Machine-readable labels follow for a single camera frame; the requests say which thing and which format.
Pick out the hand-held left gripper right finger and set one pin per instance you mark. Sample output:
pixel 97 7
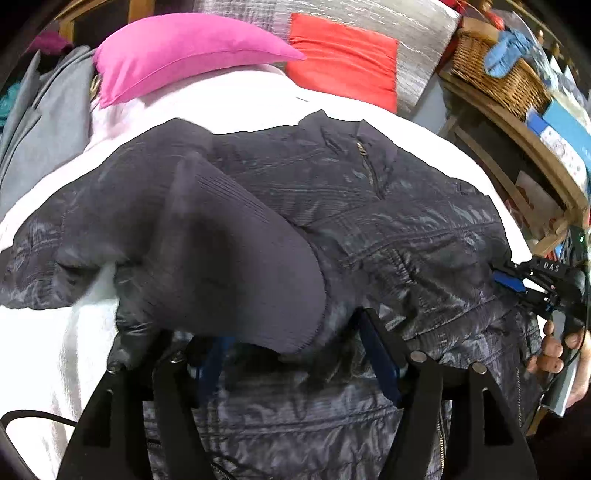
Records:
pixel 379 357

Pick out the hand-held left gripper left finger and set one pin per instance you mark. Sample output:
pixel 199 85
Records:
pixel 208 367

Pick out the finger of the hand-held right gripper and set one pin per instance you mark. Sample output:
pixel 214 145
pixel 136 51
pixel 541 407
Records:
pixel 508 280
pixel 542 303

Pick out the dark quilted jacket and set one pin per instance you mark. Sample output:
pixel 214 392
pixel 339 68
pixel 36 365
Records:
pixel 369 230

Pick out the person's right hand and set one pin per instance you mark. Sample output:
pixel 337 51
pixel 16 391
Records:
pixel 582 374

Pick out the blue and white box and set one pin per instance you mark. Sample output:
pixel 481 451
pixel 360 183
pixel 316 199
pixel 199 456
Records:
pixel 565 138

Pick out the wooden shelf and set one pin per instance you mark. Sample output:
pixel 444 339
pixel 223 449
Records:
pixel 521 134

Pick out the wicker basket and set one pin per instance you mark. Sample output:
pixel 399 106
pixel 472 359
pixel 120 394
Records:
pixel 508 90

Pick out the light blue cloth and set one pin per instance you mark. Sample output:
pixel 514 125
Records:
pixel 508 50

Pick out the grey patterned cushion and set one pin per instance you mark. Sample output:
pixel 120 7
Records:
pixel 418 46

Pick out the white blanket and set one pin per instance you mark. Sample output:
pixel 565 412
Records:
pixel 231 104

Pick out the red pillow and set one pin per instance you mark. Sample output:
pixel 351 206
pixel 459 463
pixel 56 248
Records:
pixel 346 60

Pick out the grey jacket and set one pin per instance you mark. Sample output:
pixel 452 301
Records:
pixel 51 129

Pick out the pink pillow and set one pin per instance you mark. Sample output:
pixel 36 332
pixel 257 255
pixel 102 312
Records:
pixel 184 50

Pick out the wooden furniture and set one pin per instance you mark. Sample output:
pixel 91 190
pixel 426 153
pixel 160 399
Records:
pixel 138 14

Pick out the magenta garment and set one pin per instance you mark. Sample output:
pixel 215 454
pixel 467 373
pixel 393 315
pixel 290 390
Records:
pixel 48 44

